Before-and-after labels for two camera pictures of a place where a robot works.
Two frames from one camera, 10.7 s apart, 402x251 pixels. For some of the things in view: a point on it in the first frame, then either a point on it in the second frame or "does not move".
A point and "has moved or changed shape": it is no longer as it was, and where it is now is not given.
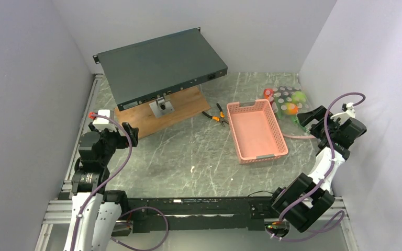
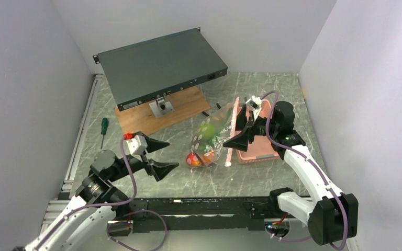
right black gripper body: x=332 y=127 → x=260 y=126
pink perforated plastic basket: x=255 y=131 does not move
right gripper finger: x=305 y=117 → x=241 y=120
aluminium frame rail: x=58 y=207 does not move
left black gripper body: x=112 y=139 → x=146 y=161
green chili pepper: x=296 y=121 → x=211 y=132
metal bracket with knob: x=161 y=107 does not move
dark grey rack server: x=140 y=73 does not move
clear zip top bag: x=287 y=102 → x=213 y=130
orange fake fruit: x=291 y=109 has moved or changed shape
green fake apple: x=298 y=97 → x=207 y=130
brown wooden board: x=142 y=117 does not move
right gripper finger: x=318 y=130 → x=239 y=142
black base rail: x=200 y=214 does not move
